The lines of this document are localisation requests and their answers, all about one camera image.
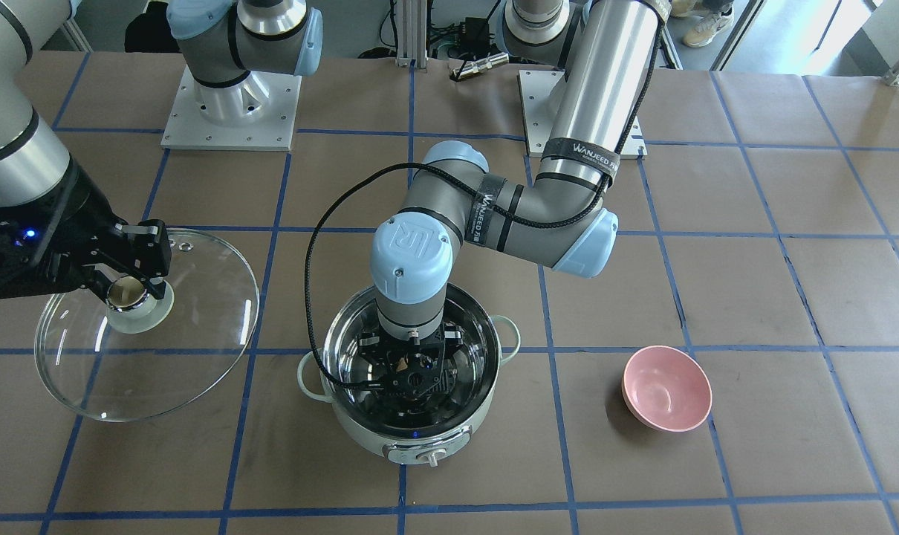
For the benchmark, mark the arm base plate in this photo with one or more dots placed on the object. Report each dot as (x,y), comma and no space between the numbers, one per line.
(549,107)
(257,114)

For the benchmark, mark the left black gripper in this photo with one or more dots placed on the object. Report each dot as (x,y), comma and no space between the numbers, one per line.
(371,345)

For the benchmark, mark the aluminium frame post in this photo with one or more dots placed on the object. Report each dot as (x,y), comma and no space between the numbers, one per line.
(411,34)

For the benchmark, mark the pink plastic bowl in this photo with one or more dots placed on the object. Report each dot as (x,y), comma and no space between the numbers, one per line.
(665,389)

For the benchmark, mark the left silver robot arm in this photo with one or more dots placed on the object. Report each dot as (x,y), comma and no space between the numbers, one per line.
(559,220)

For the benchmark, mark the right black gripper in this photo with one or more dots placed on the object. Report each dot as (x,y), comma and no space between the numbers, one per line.
(76,215)

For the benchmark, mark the pale green cooking pot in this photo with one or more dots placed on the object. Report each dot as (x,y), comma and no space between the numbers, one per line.
(412,440)

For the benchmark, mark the glass pot lid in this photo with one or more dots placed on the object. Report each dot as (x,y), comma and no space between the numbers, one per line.
(132,357)

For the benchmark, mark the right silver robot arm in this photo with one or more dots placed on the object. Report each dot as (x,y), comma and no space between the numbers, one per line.
(222,42)

